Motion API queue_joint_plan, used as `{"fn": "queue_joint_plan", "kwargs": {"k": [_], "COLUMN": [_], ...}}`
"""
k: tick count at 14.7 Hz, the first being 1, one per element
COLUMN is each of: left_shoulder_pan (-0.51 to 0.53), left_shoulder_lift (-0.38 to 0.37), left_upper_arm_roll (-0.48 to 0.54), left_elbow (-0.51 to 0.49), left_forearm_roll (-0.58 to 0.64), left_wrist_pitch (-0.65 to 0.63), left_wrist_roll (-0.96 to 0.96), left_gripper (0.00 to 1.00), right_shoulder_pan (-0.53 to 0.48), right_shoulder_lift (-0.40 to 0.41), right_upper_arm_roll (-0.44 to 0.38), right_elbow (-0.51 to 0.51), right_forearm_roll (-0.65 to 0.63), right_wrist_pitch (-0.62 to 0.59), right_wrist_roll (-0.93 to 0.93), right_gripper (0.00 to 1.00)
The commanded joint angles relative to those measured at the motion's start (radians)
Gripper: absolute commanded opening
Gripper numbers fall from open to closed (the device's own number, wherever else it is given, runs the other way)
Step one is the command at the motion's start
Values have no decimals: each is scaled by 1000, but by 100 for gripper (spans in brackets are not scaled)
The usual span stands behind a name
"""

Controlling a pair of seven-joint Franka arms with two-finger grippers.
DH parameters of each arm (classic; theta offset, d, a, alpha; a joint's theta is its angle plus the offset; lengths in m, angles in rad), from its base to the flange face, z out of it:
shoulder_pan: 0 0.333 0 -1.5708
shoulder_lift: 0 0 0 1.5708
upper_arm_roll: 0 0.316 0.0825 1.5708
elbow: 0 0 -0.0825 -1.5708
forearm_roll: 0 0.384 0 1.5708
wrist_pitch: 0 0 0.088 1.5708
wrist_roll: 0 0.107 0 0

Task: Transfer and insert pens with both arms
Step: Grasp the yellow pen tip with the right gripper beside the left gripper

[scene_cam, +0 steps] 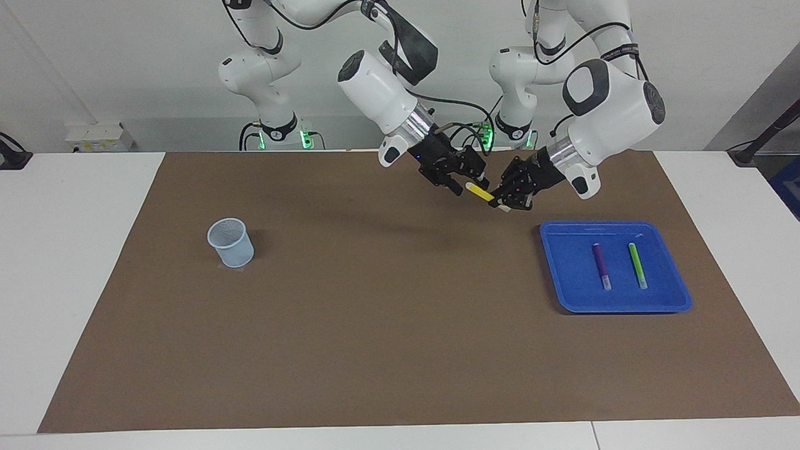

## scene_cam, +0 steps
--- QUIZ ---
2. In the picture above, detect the black base cable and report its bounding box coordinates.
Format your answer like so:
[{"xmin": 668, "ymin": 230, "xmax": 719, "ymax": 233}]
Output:
[
  {"xmin": 239, "ymin": 121, "xmax": 266, "ymax": 151},
  {"xmin": 481, "ymin": 94, "xmax": 504, "ymax": 149}
]

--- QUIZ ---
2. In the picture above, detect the green pen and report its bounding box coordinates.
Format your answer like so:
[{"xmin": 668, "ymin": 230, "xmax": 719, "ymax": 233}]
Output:
[{"xmin": 628, "ymin": 242, "xmax": 649, "ymax": 290}]

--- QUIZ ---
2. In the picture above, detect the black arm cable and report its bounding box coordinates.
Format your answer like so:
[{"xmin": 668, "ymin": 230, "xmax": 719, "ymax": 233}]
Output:
[
  {"xmin": 222, "ymin": 0, "xmax": 498, "ymax": 157},
  {"xmin": 525, "ymin": 0, "xmax": 651, "ymax": 135}
]

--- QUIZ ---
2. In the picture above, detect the black stand pole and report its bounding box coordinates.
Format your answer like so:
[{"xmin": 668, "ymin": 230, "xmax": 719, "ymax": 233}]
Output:
[{"xmin": 728, "ymin": 100, "xmax": 800, "ymax": 166}]

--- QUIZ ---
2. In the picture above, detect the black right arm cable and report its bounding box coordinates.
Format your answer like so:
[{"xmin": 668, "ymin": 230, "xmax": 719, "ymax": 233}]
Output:
[{"xmin": 222, "ymin": 0, "xmax": 498, "ymax": 157}]

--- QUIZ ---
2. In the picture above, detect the blue box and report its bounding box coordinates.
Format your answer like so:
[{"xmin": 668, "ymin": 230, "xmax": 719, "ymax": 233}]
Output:
[{"xmin": 769, "ymin": 156, "xmax": 800, "ymax": 219}]

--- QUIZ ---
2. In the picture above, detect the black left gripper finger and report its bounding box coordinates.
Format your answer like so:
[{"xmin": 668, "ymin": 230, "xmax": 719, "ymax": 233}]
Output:
[
  {"xmin": 488, "ymin": 156, "xmax": 530, "ymax": 197},
  {"xmin": 497, "ymin": 186, "xmax": 536, "ymax": 212}
]

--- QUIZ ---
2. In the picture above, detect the purple pen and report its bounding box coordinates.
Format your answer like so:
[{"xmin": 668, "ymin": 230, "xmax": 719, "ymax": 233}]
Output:
[{"xmin": 592, "ymin": 243, "xmax": 613, "ymax": 291}]

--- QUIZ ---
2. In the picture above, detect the black table clamp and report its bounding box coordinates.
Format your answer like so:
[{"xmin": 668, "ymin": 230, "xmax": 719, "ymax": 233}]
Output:
[{"xmin": 0, "ymin": 132, "xmax": 33, "ymax": 171}]

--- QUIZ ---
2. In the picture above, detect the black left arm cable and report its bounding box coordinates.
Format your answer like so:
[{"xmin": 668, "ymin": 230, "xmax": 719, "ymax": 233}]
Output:
[{"xmin": 525, "ymin": 0, "xmax": 651, "ymax": 135}]

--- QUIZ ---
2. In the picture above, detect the brown table mat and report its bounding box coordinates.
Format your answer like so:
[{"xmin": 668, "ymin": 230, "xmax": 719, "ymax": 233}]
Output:
[{"xmin": 37, "ymin": 149, "xmax": 800, "ymax": 434}]

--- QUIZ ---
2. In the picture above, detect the blue plastic tray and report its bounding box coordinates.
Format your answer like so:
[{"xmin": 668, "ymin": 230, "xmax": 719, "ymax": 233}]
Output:
[{"xmin": 539, "ymin": 221, "xmax": 693, "ymax": 314}]

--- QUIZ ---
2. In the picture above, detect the yellow pen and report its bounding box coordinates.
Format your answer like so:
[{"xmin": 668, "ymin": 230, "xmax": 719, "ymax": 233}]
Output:
[{"xmin": 466, "ymin": 181, "xmax": 512, "ymax": 213}]

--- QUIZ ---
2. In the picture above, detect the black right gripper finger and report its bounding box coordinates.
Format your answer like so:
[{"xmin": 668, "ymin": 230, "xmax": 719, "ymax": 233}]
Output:
[
  {"xmin": 430, "ymin": 169, "xmax": 466, "ymax": 198},
  {"xmin": 460, "ymin": 146, "xmax": 490, "ymax": 188}
]

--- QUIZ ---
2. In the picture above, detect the translucent plastic cup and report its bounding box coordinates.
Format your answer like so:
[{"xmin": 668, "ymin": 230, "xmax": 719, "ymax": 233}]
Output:
[{"xmin": 207, "ymin": 217, "xmax": 255, "ymax": 269}]

